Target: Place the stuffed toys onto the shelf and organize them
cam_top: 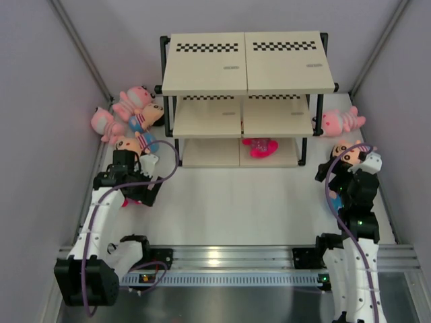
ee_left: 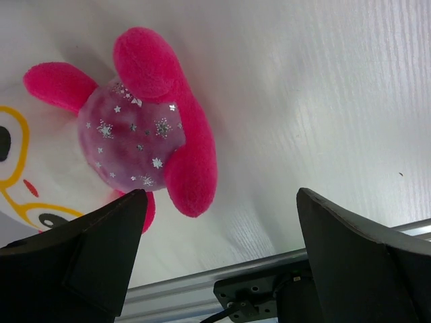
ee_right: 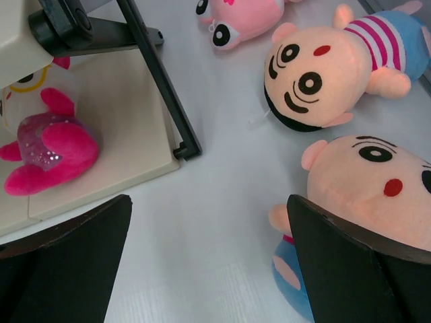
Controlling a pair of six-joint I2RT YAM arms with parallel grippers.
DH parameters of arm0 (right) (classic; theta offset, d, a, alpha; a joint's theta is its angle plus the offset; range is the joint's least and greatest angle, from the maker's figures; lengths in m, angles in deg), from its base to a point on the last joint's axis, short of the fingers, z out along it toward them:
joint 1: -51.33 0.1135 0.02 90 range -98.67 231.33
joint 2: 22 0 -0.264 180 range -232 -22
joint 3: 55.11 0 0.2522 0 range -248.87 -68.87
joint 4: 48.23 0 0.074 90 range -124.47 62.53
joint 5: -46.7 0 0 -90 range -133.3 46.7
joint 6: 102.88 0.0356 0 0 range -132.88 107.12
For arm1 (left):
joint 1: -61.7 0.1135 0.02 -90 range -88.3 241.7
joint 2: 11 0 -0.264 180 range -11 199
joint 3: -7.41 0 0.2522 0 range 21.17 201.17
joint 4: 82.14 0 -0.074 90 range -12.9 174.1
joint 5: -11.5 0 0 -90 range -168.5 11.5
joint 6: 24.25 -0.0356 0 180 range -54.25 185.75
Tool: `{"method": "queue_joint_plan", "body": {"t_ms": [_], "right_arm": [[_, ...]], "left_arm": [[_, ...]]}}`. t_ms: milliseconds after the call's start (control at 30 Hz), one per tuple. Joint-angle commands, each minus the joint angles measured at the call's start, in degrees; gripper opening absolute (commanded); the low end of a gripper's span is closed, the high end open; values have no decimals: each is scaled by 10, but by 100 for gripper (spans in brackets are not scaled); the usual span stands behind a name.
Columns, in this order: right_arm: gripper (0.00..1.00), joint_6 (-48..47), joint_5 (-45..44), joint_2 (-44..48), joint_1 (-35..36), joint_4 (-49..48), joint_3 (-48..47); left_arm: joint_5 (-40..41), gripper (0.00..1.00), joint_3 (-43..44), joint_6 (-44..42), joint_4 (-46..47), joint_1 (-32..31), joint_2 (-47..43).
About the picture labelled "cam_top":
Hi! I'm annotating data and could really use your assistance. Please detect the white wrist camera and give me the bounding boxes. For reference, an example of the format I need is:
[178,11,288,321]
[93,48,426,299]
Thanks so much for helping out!
[359,151,383,175]
[139,154,159,178]

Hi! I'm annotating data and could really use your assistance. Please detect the beige three-tier shelf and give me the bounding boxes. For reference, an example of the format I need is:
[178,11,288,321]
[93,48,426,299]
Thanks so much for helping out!
[155,31,338,168]

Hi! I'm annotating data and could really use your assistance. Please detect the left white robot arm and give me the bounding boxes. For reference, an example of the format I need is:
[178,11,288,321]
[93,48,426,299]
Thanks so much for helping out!
[54,150,162,309]

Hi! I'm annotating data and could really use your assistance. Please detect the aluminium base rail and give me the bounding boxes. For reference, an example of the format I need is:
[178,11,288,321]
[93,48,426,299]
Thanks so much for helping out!
[53,244,422,272]

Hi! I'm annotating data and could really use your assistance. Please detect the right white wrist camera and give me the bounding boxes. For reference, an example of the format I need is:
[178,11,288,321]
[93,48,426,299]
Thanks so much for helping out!
[359,151,383,175]

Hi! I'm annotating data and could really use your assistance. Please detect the boy doll black hair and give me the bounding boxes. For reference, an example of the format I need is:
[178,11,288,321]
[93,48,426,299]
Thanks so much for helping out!
[330,139,378,169]

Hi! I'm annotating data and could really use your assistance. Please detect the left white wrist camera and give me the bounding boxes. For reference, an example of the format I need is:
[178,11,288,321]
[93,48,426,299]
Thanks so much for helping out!
[139,154,159,178]

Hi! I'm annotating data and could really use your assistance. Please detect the pink frog plush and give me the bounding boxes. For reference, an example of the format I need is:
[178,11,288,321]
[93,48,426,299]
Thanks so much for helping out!
[90,107,126,145]
[112,86,156,122]
[321,106,366,137]

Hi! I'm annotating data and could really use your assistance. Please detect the boy doll blue pants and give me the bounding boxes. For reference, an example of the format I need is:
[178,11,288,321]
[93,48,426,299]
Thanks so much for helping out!
[114,132,159,156]
[129,103,164,133]

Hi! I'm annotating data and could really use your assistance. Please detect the magenta plush shelf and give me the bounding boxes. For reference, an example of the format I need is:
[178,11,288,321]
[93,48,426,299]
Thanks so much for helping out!
[122,199,142,208]
[242,138,279,159]

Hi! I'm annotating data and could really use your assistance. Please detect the grey slotted cable duct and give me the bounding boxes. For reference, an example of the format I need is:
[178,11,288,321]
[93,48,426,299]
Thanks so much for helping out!
[120,271,329,287]

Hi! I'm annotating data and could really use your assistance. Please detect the pink frog plush far left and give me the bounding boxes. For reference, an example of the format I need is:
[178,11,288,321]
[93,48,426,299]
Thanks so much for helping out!
[90,107,126,145]

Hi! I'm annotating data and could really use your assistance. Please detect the pink frog plush right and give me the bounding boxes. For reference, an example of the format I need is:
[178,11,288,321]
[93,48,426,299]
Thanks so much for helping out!
[321,106,366,137]

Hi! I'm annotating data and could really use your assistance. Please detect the boy doll bald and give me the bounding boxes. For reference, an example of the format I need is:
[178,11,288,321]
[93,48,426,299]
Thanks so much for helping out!
[329,190,343,215]

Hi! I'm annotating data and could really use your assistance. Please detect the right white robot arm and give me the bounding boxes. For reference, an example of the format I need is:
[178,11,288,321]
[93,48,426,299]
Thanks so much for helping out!
[314,153,387,322]

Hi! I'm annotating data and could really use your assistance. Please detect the pink frog plush upper left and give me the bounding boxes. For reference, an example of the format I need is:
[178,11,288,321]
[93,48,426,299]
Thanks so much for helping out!
[112,86,156,122]

